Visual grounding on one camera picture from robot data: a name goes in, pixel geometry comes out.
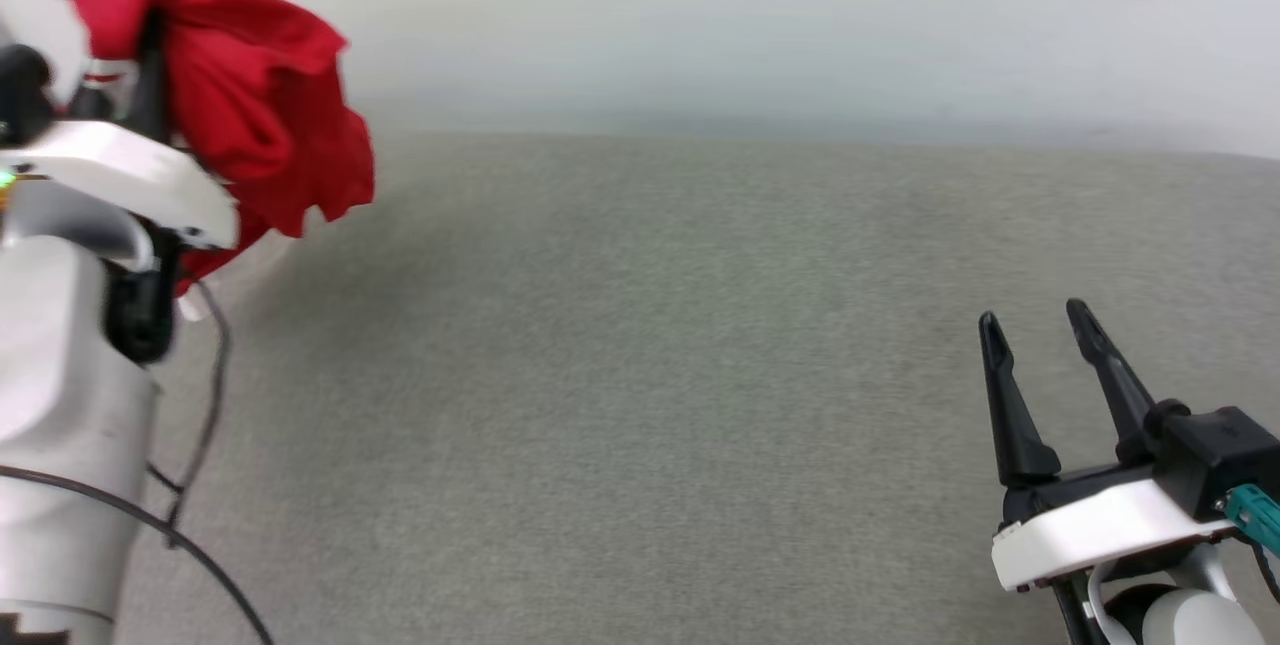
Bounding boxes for red basketball jersey white trim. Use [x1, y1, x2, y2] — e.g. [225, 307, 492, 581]
[50, 0, 376, 296]

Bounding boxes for teal right cable connector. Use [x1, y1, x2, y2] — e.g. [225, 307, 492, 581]
[1222, 485, 1280, 558]

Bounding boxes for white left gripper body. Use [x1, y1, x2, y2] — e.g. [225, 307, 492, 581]
[0, 120, 239, 251]

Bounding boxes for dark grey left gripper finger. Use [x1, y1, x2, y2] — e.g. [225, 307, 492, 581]
[68, 85, 116, 123]
[128, 10, 173, 144]

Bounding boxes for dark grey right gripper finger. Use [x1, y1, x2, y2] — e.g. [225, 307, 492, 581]
[978, 312, 1061, 488]
[1066, 299, 1158, 466]

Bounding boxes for black right camera cable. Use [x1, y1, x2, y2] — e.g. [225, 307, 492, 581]
[1240, 530, 1280, 608]

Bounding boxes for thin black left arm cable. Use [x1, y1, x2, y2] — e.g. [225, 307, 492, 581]
[148, 280, 233, 548]

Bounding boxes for black camera cable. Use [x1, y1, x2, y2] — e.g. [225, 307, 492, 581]
[1240, 530, 1280, 608]
[0, 465, 273, 645]

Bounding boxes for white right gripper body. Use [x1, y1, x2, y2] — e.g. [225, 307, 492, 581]
[992, 463, 1241, 593]

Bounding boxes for black left camera cable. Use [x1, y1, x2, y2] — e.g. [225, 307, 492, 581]
[0, 465, 273, 645]

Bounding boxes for grey fabric sofa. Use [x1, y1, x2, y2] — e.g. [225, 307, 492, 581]
[115, 130, 1280, 645]

